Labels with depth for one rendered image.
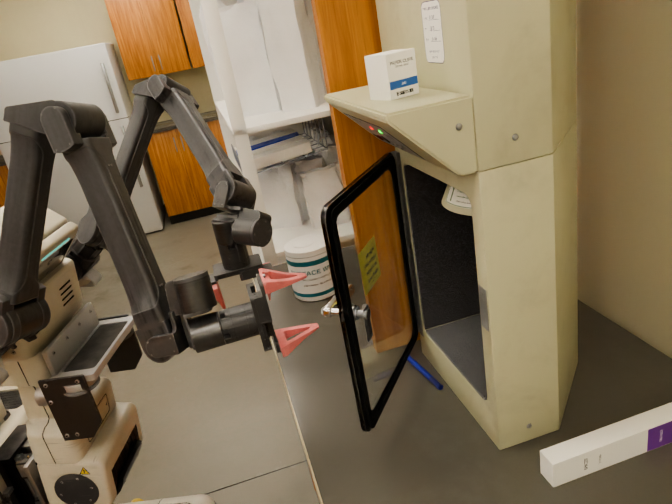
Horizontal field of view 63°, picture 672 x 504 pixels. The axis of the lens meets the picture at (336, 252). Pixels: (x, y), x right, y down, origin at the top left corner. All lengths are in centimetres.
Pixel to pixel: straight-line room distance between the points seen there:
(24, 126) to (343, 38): 54
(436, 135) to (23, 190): 67
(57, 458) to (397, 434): 81
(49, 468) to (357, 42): 115
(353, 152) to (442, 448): 55
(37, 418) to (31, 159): 68
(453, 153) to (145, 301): 53
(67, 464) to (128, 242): 70
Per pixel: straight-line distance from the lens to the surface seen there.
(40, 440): 146
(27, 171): 102
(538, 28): 76
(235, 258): 114
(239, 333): 91
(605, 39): 121
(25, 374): 141
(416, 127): 70
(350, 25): 105
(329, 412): 110
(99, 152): 95
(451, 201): 89
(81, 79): 559
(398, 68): 78
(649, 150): 116
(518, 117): 76
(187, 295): 89
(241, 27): 204
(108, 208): 94
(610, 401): 110
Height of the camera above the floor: 162
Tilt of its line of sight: 22 degrees down
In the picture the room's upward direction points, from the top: 11 degrees counter-clockwise
